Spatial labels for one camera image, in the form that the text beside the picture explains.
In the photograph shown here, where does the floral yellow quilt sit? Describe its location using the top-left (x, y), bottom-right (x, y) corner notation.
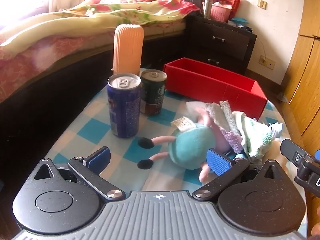
top-left (0, 0), bottom-right (200, 46)

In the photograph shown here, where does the wall power socket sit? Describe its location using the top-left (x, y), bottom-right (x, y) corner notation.
top-left (259, 56), bottom-right (275, 68)

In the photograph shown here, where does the red cardboard box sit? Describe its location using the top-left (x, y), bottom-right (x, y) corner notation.
top-left (164, 57), bottom-right (268, 120)

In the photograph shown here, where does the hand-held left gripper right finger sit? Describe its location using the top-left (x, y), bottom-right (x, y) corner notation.
top-left (192, 149), bottom-right (288, 200)

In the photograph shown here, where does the dark green coffee can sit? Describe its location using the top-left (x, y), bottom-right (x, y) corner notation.
top-left (139, 69), bottom-right (167, 116)

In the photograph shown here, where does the orange ribbed bottle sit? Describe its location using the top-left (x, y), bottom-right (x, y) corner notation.
top-left (113, 24), bottom-right (145, 77)

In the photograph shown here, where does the pink plastic basket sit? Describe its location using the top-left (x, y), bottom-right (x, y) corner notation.
top-left (211, 4), bottom-right (234, 22)

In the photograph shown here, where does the wooden wardrobe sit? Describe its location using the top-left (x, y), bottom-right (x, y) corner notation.
top-left (280, 0), bottom-right (320, 140)

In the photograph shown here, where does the white green patterned towel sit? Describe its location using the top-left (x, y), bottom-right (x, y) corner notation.
top-left (232, 111), bottom-right (274, 158)

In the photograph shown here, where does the pink pig plush toy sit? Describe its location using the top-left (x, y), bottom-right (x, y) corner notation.
top-left (137, 106), bottom-right (240, 183)

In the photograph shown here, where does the blue drink can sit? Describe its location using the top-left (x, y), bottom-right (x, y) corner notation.
top-left (107, 73), bottom-right (142, 139)

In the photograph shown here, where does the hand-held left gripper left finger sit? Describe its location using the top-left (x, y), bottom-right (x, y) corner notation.
top-left (31, 146), bottom-right (127, 202)

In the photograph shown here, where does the dark wooden nightstand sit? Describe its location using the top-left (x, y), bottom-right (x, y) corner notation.
top-left (186, 14), bottom-right (258, 75)

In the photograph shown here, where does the thin power cable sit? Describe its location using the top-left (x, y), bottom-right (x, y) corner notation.
top-left (256, 36), bottom-right (266, 60)

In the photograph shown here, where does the steel thermos flask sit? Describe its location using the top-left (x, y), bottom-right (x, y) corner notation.
top-left (202, 0), bottom-right (212, 18)

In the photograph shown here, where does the blue packet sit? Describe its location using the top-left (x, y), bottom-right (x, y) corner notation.
top-left (231, 17), bottom-right (250, 27)

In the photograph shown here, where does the pink pastel towel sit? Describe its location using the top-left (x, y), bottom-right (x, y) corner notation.
top-left (205, 101), bottom-right (243, 153)

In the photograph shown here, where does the white sponge block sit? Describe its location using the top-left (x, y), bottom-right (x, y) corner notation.
top-left (186, 101), bottom-right (208, 114)

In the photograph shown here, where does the blue white checkered tablecloth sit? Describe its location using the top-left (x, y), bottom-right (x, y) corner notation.
top-left (46, 67), bottom-right (308, 205)

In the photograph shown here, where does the pink floral bedsheet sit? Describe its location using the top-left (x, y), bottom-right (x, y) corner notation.
top-left (0, 34), bottom-right (115, 103)

